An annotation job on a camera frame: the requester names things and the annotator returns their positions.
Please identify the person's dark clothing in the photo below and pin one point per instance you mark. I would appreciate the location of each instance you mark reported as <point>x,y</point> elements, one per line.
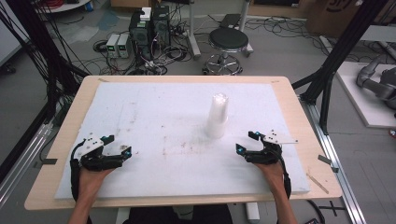
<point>193,216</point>

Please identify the white round table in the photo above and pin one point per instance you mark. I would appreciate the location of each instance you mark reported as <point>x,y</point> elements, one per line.
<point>65,6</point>

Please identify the grey bench power supply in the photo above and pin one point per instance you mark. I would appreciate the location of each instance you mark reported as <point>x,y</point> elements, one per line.
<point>112,46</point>
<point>124,46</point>

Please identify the aluminium rail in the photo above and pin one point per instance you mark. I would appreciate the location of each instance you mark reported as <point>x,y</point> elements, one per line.
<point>336,168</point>
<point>21,161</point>

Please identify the black computer tower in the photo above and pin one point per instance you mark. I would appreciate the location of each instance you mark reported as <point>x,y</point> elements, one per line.
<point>140,37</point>
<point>161,26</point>

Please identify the grey tape strip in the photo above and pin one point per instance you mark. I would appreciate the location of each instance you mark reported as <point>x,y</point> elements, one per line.
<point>325,160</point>

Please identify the person's left hand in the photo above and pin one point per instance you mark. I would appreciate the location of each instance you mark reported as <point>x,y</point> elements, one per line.
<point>92,181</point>

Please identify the white box on tower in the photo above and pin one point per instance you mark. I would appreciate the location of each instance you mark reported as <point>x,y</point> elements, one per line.
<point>145,13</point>

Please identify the white table leg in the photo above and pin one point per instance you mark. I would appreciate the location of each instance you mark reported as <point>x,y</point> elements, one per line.
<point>252,212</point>
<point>122,216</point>

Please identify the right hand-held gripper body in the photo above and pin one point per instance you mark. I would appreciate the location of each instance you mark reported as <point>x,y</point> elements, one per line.
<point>270,148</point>

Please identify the light wooden table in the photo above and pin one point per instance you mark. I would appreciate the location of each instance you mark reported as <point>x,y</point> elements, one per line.
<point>320,186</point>

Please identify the black metal frame strut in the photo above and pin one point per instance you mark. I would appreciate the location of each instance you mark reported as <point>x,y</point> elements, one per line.
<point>339,53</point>

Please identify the black round stool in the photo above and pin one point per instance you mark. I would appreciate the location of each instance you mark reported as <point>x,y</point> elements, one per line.
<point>228,39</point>

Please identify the person's right hand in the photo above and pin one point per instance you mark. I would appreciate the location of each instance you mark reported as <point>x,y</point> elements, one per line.
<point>270,176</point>

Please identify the white base board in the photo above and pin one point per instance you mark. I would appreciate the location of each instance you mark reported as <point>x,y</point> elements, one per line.
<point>358,102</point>

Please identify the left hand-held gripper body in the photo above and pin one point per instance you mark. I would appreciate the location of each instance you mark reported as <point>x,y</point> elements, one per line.
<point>93,148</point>

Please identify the black tape strip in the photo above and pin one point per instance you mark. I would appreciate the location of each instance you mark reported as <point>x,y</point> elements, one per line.
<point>49,161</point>

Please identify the white foam mat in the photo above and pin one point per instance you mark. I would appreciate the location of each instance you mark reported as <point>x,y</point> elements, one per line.
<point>174,174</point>

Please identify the grey metal stand leg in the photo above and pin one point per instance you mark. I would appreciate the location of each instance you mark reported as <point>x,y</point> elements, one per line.
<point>246,28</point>
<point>193,34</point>

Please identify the stack of clear plastic cups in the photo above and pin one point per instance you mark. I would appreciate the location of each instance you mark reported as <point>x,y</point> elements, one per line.
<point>217,117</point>

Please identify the brown cardboard box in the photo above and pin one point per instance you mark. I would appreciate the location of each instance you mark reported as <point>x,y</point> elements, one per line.
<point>333,15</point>

